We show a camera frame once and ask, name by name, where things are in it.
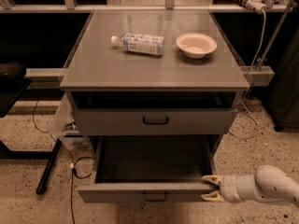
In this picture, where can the white paper bowl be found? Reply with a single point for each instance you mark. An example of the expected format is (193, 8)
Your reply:
(195, 45)

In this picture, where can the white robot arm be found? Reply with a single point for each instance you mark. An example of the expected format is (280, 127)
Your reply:
(267, 185)

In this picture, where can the metal rail beam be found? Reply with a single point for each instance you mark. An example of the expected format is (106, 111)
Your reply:
(50, 78)

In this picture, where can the dark cabinet at right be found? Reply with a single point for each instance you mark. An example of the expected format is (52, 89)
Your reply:
(283, 95)

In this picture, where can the plastic water bottle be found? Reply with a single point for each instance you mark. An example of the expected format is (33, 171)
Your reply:
(140, 43)

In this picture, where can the grey top drawer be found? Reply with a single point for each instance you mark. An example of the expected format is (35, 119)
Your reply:
(151, 113)

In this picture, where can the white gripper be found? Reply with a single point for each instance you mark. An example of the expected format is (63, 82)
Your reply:
(229, 188)

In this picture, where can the grey drawer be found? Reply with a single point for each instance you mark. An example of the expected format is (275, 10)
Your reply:
(156, 168)
(151, 113)

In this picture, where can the grey drawer cabinet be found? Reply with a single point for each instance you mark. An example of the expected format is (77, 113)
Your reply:
(98, 65)

